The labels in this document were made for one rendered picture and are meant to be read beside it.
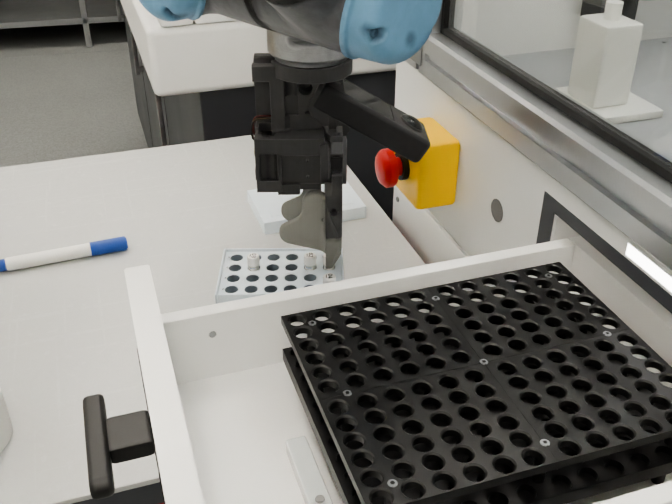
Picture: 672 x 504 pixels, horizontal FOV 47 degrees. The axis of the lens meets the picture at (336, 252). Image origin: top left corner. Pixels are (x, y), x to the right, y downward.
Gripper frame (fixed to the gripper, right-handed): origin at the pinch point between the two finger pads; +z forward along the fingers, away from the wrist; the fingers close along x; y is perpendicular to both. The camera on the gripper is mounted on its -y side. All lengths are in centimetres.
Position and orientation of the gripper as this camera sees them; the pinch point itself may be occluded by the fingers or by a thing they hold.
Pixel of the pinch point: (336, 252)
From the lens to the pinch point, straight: 77.0
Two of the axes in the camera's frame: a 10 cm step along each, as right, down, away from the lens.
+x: 0.2, 5.3, -8.5
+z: 0.0, 8.5, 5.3
